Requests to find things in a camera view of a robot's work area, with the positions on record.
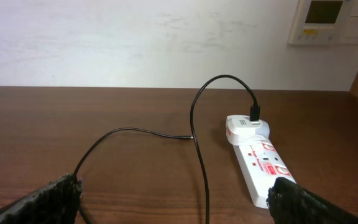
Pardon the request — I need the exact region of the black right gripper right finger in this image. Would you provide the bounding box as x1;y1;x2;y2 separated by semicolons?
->
266;177;358;224

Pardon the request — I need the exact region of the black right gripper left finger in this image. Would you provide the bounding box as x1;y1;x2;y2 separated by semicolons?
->
0;174;82;224

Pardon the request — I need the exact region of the black charger cable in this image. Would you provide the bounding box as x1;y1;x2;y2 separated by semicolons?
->
73;74;261;224

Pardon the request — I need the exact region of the white USB charger adapter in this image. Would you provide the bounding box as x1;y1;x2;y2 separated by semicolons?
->
226;115;270;146

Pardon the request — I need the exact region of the white power strip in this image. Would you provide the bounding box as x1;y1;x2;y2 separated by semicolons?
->
234;139;295;208

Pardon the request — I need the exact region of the white wall control panel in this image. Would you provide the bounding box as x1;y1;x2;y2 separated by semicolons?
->
288;0;358;46

